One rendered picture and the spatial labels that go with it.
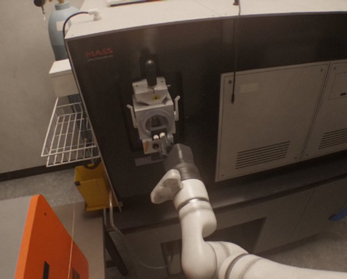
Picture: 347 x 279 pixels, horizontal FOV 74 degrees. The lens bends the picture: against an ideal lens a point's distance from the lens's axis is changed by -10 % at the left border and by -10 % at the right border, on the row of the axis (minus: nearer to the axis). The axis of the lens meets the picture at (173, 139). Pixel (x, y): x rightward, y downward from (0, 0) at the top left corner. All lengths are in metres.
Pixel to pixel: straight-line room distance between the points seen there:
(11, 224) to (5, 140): 1.76
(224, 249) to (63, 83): 0.84
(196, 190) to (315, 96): 0.63
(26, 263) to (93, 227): 0.55
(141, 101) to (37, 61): 1.38
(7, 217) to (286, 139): 0.96
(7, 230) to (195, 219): 0.44
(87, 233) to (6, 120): 1.41
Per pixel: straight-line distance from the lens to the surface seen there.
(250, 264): 0.37
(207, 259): 0.44
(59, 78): 1.05
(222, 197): 1.09
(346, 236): 2.09
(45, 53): 1.93
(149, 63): 0.63
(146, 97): 0.66
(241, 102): 0.84
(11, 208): 0.72
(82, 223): 1.14
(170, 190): 0.52
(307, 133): 1.11
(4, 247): 0.66
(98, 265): 1.02
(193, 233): 0.46
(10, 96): 2.15
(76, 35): 0.68
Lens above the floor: 1.60
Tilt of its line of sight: 40 degrees down
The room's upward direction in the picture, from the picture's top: 5 degrees counter-clockwise
